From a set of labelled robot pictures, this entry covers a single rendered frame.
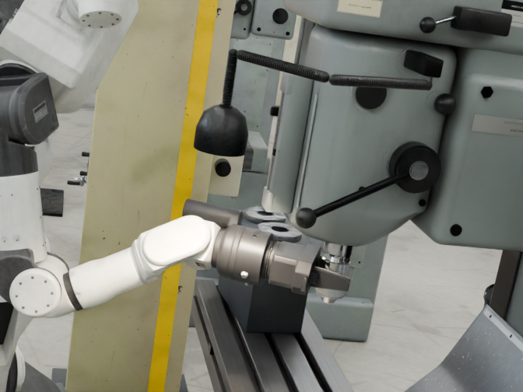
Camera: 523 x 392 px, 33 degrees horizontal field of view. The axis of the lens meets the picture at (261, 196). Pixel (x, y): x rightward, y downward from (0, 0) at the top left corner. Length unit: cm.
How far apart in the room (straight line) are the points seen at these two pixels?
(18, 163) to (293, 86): 44
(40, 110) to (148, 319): 195
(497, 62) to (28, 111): 70
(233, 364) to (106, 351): 172
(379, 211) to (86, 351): 217
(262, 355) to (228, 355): 7
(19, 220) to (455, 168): 67
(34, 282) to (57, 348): 242
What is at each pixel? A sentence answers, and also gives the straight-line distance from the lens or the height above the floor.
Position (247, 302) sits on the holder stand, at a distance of 178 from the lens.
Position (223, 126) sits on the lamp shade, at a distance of 118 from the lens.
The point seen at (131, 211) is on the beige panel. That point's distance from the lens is 315.
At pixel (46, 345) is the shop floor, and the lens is 387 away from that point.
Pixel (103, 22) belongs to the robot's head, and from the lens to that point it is 144.
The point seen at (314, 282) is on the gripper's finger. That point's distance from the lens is 139.
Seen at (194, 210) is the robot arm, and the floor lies 129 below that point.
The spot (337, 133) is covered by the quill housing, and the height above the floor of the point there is 149.
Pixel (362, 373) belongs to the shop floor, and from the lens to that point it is 402.
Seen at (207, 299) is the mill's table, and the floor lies 99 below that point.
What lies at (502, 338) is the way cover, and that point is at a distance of 166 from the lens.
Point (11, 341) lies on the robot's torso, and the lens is 206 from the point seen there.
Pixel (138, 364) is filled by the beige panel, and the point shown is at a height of 18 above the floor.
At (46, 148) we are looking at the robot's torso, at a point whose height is 126.
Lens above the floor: 172
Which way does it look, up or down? 15 degrees down
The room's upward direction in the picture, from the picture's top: 9 degrees clockwise
